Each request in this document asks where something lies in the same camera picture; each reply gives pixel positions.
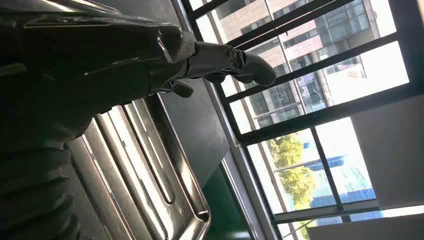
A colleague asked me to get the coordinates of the green conveyor belt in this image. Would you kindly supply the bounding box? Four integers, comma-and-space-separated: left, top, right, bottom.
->
201, 164, 253, 240

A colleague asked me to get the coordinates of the electronic scale with steel pan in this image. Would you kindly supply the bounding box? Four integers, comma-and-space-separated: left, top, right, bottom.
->
64, 93, 212, 240

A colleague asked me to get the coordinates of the green leafy tree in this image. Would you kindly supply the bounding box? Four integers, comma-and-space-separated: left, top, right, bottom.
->
267, 133, 318, 211

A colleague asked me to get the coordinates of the black framed window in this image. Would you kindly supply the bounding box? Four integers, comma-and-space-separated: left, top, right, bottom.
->
180, 0, 424, 240

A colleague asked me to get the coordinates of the tan building with windows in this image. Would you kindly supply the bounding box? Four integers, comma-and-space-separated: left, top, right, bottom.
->
215, 0, 382, 129

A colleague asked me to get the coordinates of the blue roofed building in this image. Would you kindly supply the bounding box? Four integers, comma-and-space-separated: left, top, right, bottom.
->
303, 141, 378, 209

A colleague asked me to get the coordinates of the aluminium conveyor frame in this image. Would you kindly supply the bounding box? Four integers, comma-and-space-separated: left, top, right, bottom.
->
219, 155, 280, 240

